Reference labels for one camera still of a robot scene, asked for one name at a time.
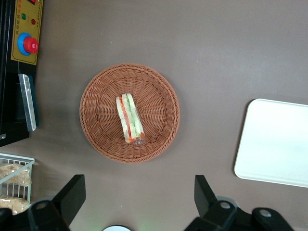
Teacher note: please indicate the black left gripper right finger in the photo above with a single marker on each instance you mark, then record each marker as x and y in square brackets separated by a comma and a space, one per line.
[204, 195]

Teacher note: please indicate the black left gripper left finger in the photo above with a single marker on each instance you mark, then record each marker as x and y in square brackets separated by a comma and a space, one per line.
[69, 197]

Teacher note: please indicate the triangle sandwich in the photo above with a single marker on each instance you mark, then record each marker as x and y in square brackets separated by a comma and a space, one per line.
[130, 118]

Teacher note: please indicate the cream plastic tray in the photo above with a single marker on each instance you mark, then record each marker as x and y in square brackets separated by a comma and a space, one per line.
[274, 142]

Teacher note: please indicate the empty brown wicker basket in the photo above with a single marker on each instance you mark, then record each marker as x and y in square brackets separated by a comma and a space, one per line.
[156, 96]

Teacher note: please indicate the clear bag of rice crackers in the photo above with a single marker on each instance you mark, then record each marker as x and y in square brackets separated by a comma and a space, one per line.
[14, 173]
[12, 203]

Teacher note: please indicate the black appliance with yellow panel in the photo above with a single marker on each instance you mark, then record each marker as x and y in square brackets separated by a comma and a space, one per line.
[7, 72]

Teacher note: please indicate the red emergency stop button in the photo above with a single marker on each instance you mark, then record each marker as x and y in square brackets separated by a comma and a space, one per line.
[30, 45]

